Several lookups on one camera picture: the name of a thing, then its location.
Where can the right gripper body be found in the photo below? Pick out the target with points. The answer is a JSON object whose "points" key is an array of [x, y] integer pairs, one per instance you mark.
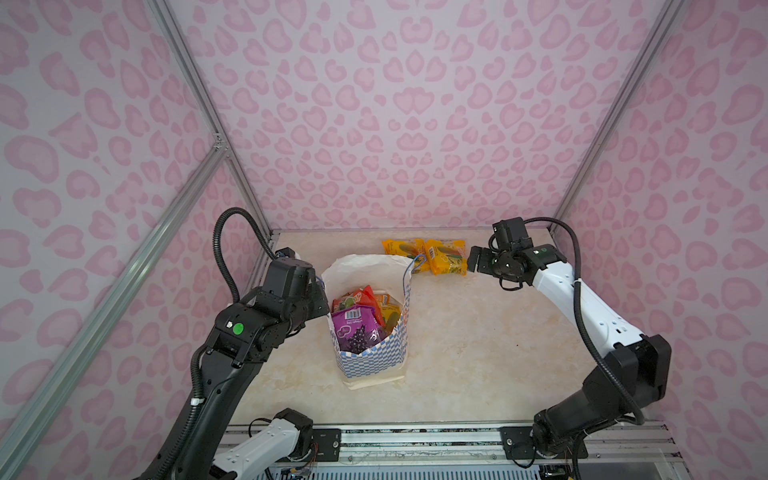
{"points": [[486, 261]]}

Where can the white paper bag blue handles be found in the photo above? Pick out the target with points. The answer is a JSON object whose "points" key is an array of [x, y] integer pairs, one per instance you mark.
{"points": [[388, 274]]}

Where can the yellow mango candy bag front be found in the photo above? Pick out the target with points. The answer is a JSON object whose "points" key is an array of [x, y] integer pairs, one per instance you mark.
{"points": [[391, 311]]}

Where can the red candy bag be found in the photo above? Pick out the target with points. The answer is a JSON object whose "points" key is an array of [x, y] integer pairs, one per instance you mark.
{"points": [[359, 297]]}

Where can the purple grape candy bag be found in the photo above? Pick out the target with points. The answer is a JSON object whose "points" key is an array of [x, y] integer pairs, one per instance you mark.
{"points": [[356, 329]]}

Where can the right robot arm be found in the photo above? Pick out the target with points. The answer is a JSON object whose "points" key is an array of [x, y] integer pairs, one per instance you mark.
{"points": [[631, 368]]}

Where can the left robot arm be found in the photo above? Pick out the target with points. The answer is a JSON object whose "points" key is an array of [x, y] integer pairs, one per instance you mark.
{"points": [[243, 337]]}

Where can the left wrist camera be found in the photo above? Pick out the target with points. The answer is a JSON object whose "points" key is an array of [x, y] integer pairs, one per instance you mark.
{"points": [[287, 252]]}

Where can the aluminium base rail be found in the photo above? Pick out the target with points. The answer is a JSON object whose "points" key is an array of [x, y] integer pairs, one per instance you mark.
{"points": [[476, 450]]}

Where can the aluminium frame strut diagonal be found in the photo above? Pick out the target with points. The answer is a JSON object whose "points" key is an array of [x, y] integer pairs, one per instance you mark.
{"points": [[39, 413]]}

